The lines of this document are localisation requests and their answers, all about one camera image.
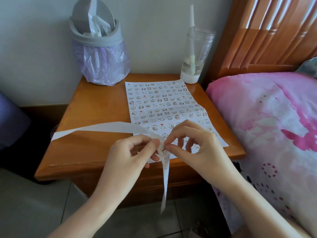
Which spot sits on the wooden nightstand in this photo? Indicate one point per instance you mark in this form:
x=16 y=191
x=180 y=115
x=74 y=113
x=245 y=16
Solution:
x=94 y=101

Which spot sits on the purple rolled mat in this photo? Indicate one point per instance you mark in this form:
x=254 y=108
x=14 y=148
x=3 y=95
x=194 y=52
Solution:
x=10 y=121

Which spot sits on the grey trash bin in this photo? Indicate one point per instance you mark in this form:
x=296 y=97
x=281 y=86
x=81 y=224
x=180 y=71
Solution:
x=96 y=39

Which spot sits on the grey pillow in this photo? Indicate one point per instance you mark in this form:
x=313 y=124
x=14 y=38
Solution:
x=308 y=68

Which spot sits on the clear cup with white base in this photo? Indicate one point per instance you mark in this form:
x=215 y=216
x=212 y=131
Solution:
x=189 y=78

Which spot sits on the pink slipper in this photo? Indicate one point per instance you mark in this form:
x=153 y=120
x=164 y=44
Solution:
x=198 y=230

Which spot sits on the person's leg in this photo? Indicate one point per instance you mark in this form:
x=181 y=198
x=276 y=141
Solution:
x=297 y=229

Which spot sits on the rows of stuck cartoon stickers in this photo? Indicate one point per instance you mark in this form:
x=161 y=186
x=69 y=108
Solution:
x=161 y=94

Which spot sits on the white backing scraps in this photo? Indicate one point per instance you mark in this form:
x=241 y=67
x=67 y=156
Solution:
x=97 y=24

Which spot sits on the pink floral bedding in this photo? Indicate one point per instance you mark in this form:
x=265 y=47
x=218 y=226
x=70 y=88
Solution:
x=267 y=111

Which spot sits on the purple plastic bin bag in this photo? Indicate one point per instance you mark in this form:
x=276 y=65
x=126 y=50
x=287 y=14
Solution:
x=101 y=65

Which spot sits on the wooden bed headboard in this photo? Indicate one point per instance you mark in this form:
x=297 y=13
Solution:
x=260 y=44

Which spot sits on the person's right hand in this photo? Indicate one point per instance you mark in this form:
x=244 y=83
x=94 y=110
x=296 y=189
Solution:
x=210 y=158

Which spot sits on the white straw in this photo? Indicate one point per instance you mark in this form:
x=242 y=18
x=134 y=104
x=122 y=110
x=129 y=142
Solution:
x=191 y=14

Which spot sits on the person's left hand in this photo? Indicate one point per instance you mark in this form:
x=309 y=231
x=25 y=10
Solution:
x=123 y=168

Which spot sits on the long white sticker strip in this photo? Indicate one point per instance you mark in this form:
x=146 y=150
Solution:
x=99 y=127

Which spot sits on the person's left forearm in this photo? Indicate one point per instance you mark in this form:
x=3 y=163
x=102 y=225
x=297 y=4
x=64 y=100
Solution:
x=81 y=220

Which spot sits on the white paper sheet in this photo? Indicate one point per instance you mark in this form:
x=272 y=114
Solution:
x=218 y=141

